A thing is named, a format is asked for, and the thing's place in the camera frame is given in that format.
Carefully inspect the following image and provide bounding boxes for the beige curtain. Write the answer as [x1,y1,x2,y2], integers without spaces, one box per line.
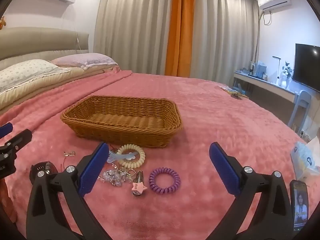
[192,0,260,87]
[94,0,173,77]

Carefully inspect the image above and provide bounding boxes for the orange curtain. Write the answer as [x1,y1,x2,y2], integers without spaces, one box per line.
[165,0,197,78]

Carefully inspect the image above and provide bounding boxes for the brown wicker basket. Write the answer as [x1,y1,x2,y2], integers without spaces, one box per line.
[60,95,183,147]

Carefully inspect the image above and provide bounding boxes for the light blue hair clip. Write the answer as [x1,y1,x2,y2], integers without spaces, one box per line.
[108,149,139,164]

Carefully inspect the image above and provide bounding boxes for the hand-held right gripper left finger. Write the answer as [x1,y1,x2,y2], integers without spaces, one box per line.
[26,141,110,240]

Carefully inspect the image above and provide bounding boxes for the pink star hair clip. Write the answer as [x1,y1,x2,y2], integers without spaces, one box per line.
[131,182,147,195]

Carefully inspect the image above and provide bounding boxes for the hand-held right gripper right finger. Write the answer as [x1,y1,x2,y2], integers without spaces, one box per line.
[209,142,293,240]

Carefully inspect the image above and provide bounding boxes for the purple spiral hair tie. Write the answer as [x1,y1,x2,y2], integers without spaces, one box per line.
[149,167,180,194]

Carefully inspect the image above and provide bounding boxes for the white desk lamp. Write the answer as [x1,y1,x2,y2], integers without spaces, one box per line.
[272,56,282,84]

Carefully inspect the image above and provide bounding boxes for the books on desk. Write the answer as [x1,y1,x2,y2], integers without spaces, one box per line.
[250,60,268,79]

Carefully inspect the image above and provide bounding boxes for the pink fleece blanket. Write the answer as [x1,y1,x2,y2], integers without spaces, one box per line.
[0,70,320,240]

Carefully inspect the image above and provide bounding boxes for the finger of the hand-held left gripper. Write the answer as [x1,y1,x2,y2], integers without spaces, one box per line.
[0,129,33,159]
[0,122,13,138]

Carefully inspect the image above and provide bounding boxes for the cream spiral hair tie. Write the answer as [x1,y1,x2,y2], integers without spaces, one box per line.
[115,144,146,168]

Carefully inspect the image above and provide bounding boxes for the crystal bead bracelet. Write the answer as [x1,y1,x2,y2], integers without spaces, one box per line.
[99,169,125,187]

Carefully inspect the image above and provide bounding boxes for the silver charm on red string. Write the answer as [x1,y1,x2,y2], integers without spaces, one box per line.
[60,151,77,173]

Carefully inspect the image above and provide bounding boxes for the white vase with flowers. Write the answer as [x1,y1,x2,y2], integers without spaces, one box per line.
[281,60,293,88]

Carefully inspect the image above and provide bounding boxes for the pile of small accessories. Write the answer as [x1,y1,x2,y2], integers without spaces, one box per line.
[220,85,250,100]

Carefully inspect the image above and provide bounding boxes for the white floral pillow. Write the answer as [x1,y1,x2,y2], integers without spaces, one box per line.
[0,59,70,93]

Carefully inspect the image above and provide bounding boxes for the black television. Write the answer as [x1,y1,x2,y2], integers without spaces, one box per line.
[292,43,320,93]

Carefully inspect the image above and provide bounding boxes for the beige padded headboard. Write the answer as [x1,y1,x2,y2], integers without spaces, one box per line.
[0,27,90,63]

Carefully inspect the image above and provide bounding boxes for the black smartphone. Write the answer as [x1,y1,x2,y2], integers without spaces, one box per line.
[289,179,310,235]

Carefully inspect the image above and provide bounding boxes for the light purple pillow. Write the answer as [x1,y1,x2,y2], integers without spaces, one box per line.
[51,53,118,69]

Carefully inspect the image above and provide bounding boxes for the white desk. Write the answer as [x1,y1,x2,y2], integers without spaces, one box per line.
[234,70,299,103]

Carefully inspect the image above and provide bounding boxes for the beige quilt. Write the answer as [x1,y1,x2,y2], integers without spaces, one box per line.
[0,66,118,110]

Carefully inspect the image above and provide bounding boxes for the light blue chair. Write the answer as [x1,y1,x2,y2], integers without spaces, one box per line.
[287,90,313,130]

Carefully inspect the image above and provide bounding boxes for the blue tissue pack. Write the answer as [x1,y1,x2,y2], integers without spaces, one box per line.
[290,141,320,180]

